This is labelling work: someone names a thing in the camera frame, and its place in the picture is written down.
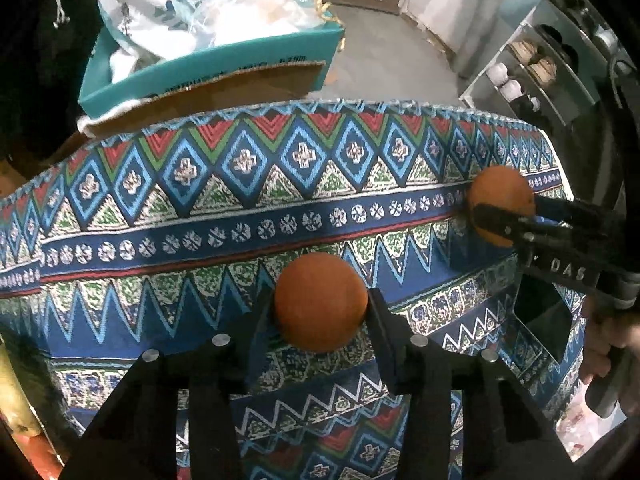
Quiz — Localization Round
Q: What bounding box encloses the small orange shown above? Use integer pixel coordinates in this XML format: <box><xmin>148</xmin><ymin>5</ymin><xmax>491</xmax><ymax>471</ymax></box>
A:
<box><xmin>273</xmin><ymin>252</ymin><xmax>368</xmax><ymax>353</ymax></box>
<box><xmin>12</xmin><ymin>434</ymin><xmax>63</xmax><ymax>480</ymax></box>

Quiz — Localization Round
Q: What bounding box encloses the yellow-green mango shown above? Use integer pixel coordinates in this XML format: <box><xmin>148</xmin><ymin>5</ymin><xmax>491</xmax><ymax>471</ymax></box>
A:
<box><xmin>0</xmin><ymin>341</ymin><xmax>42</xmax><ymax>438</ymax></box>

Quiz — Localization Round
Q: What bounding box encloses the person's right hand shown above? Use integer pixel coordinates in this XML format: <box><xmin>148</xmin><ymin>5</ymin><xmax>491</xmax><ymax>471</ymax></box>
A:
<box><xmin>579</xmin><ymin>296</ymin><xmax>640</xmax><ymax>418</ymax></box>

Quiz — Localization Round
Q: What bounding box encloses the grey shoe rack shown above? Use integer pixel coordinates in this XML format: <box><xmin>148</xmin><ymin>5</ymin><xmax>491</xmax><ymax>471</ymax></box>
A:
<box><xmin>460</xmin><ymin>0</ymin><xmax>630</xmax><ymax>133</ymax></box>

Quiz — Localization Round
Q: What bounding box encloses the blue patterned tablecloth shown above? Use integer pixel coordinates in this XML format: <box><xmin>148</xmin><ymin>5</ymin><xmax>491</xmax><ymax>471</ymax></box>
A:
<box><xmin>1</xmin><ymin>101</ymin><xmax>584</xmax><ymax>465</ymax></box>

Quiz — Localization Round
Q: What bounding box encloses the teal cardboard box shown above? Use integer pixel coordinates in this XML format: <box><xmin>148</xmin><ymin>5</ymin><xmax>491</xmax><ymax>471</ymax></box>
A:
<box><xmin>78</xmin><ymin>0</ymin><xmax>345</xmax><ymax>119</ymax></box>

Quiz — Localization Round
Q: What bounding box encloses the brown cardboard box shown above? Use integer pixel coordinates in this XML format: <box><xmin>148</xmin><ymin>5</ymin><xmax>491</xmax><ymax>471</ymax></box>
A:
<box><xmin>77</xmin><ymin>62</ymin><xmax>326</xmax><ymax>139</ymax></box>

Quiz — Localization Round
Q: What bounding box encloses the black hanging coat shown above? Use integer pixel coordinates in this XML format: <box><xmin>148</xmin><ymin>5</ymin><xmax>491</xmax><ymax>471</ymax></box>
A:
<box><xmin>1</xmin><ymin>0</ymin><xmax>102</xmax><ymax>159</ymax></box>

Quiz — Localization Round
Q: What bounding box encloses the white printed plastic bag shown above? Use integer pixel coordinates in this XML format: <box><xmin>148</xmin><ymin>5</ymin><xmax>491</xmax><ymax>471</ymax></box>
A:
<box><xmin>67</xmin><ymin>0</ymin><xmax>237</xmax><ymax>84</ymax></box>

